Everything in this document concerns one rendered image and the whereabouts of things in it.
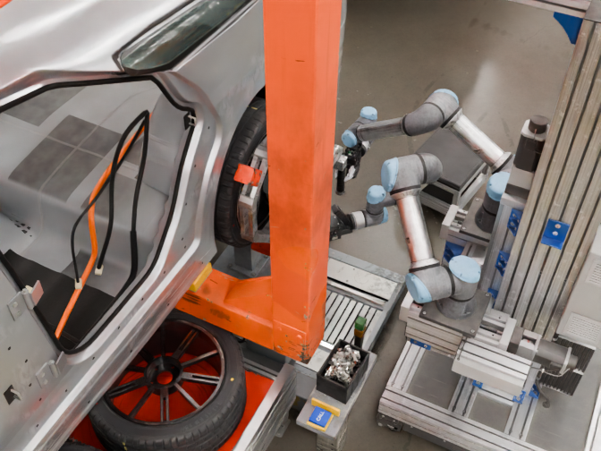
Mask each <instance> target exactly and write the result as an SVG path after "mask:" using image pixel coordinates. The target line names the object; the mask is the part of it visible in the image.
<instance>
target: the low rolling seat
mask: <svg viewBox="0 0 601 451"><path fill-rule="evenodd" d="M418 153H429V154H432V155H434V156H436V157H437V158H438V159H439V160H440V162H441V164H442V167H443V172H442V174H441V176H440V178H439V179H438V180H437V181H435V182H434V183H431V184H428V185H427V186H426V187H425V188H424V189H423V190H421V191H420V193H419V199H420V203H422V204H424V205H426V206H428V207H430V208H432V209H434V210H436V211H438V212H440V213H442V214H445V215H446V214H447V212H448V210H449V208H450V207H451V205H452V204H453V205H455V206H458V207H459V209H463V207H464V206H465V205H466V204H467V203H468V202H469V200H470V199H471V198H472V197H473V195H474V194H475V193H476V192H477V191H478V189H479V188H480V187H481V186H482V185H483V183H484V182H485V181H486V180H487V175H488V171H489V167H490V166H488V165H487V164H486V163H485V162H484V161H483V160H482V159H481V158H480V157H478V156H477V155H476V154H475V153H474V152H473V151H472V150H471V149H470V148H468V147H467V146H466V145H465V144H464V143H463V142H462V141H461V140H460V139H459V138H457V137H456V136H455V135H454V134H453V133H452V132H451V131H450V130H449V129H442V128H441V127H440V126H439V128H438V129H437V130H436V131H435V132H434V133H433V134H432V135H431V136H430V137H429V138H428V139H427V140H426V141H425V142H424V143H423V144H422V145H421V146H420V147H419V148H418V149H417V150H416V151H415V152H414V153H413V154H412V155H414V154H418Z"/></svg>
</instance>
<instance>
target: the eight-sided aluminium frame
mask: <svg viewBox="0 0 601 451"><path fill-rule="evenodd" d="M253 156H254V157H253V159H252V162H251V165H250V166H251V167H254V168H257V169H258V165H259V162H260V161H262V162H261V165H260V168H259V170H261V171H262V175H261V177H260V180H259V183H258V187H254V186H253V189H252V192H251V194H250V189H251V186H250V185H247V184H244V186H243V189H242V192H241V194H240V198H239V205H238V206H239V209H240V221H241V238H242V239H245V240H248V241H250V242H253V243H270V229H269V221H268V222H267V224H266V225H265V226H264V228H263V229H262V230H258V222H257V200H258V195H259V192H260V189H261V186H262V183H263V181H264V178H265V175H266V172H267V137H265V139H263V141H262V142H261V143H260V144H259V145H258V147H257V148H256V150H255V152H254V154H253Z"/></svg>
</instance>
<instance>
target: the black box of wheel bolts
mask: <svg viewBox="0 0 601 451"><path fill-rule="evenodd" d="M369 355H370V352H368V351H366V350H363V349H361V348H359V347H358V346H356V345H353V344H351V343H348V342H346V341H344V340H342V339H341V338H340V339H339V340H338V342H337V343H336V345H335V346H334V348H333V350H332V351H331V353H330V354H329V355H328V356H327V358H326V360H325V362H324V363H323V365H322V366H321V368H320V369H319V371H318V372H317V390H318V391H320V392H322V393H324V394H326V395H328V396H331V397H332V398H334V399H336V400H338V401H340V402H342V403H344V404H347V402H348V400H349V399H350V397H351V395H352V393H353V391H354V390H355V388H356V386H357V385H358V384H359V383H360V380H361V379H362V377H363V375H364V374H365V372H366V370H367V369H368V358H369Z"/></svg>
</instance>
